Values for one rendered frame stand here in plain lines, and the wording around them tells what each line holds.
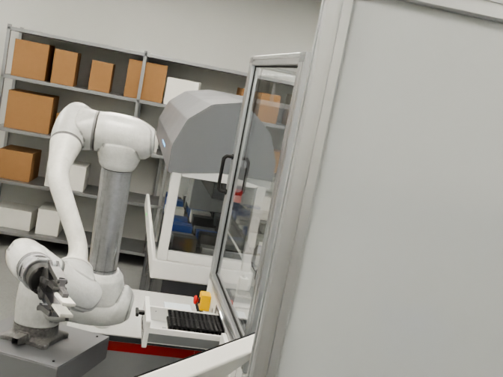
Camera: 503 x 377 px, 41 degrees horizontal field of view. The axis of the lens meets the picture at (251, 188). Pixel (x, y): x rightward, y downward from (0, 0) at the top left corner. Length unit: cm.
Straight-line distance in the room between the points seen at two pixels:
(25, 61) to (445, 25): 566
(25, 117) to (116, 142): 433
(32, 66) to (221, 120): 331
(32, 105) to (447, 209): 566
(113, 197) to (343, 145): 139
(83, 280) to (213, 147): 165
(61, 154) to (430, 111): 136
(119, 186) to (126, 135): 18
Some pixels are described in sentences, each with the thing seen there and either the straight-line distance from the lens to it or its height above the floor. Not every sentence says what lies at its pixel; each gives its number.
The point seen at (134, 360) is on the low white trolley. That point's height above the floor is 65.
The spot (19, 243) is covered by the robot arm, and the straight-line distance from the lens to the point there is 192.
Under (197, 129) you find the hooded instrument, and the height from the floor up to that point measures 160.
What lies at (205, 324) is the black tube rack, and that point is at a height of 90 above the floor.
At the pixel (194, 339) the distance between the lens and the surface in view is 269.
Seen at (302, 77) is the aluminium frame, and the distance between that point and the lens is 211.
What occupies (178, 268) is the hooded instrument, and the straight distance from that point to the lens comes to 356.
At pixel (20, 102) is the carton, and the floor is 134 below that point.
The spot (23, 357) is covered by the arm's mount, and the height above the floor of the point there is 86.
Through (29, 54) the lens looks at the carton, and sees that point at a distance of 649.
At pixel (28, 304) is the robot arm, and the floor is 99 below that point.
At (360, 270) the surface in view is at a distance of 105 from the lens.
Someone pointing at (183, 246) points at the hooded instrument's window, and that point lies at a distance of 355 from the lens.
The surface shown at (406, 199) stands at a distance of 104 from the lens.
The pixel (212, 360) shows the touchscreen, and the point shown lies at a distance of 173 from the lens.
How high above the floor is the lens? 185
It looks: 8 degrees down
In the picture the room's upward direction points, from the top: 11 degrees clockwise
